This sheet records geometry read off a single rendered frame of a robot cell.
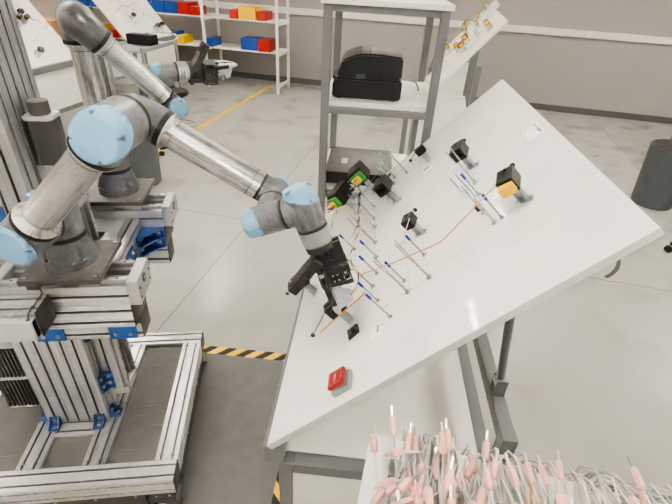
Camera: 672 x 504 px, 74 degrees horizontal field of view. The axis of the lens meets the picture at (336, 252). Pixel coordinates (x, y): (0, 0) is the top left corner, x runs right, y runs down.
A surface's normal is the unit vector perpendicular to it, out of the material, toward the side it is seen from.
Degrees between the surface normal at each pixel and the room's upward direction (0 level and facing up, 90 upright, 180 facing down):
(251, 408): 0
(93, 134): 85
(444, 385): 0
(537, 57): 90
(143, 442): 0
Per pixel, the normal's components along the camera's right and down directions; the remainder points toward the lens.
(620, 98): -0.23, 0.52
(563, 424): 0.05, -0.84
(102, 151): 0.02, 0.47
